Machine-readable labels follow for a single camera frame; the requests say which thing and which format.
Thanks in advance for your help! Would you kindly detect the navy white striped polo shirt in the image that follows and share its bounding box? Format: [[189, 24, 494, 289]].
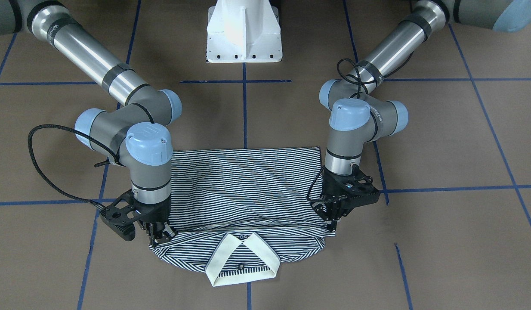
[[150, 147, 334, 287]]

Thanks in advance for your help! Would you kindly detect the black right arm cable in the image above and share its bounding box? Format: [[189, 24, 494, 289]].
[[28, 124, 120, 210]]

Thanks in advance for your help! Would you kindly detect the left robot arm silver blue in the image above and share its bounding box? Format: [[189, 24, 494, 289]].
[[310, 0, 531, 232]]

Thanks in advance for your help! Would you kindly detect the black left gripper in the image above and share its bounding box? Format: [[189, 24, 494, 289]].
[[313, 170, 365, 234]]

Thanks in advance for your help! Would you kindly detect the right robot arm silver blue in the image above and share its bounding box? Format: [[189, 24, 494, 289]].
[[0, 0, 182, 247]]

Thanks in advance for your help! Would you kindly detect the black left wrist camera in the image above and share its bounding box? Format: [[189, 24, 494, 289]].
[[342, 165, 380, 210]]

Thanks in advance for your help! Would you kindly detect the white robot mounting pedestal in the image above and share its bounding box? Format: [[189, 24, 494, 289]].
[[205, 0, 283, 63]]

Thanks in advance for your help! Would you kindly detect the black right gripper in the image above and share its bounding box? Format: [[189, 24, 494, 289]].
[[132, 199, 177, 247]]

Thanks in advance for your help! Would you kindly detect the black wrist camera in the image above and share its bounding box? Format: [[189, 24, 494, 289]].
[[99, 190, 136, 241], [342, 165, 380, 210]]

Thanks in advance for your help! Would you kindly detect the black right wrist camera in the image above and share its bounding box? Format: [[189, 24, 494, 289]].
[[99, 190, 136, 241]]

